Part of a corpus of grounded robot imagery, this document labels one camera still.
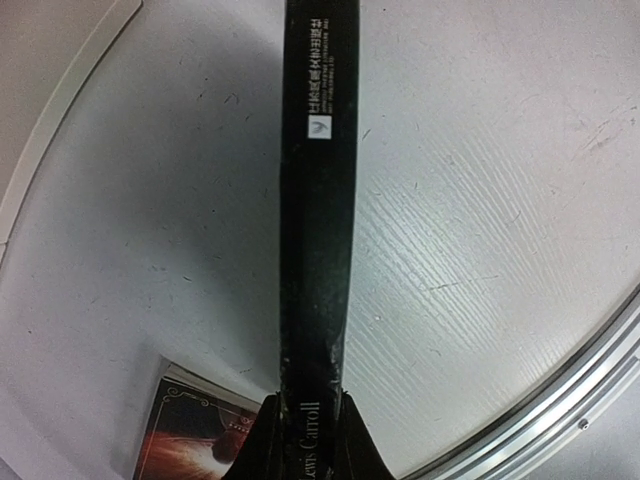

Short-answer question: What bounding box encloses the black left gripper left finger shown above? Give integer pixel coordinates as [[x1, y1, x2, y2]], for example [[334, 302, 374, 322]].
[[224, 393, 283, 480]]

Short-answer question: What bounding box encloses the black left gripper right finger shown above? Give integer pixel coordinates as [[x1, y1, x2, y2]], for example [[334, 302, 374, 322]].
[[339, 393, 395, 480]]

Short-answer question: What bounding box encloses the dark red black book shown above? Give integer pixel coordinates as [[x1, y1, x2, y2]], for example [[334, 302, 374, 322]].
[[133, 362, 260, 480]]

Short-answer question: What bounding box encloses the green Alice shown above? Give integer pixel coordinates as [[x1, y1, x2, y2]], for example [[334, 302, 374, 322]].
[[280, 1, 360, 479]]

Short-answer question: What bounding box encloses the beige three-tier shelf rack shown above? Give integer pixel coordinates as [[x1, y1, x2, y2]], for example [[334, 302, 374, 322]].
[[1, 0, 142, 247]]

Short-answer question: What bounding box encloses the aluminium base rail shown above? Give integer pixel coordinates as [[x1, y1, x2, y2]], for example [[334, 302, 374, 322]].
[[406, 289, 639, 479]]

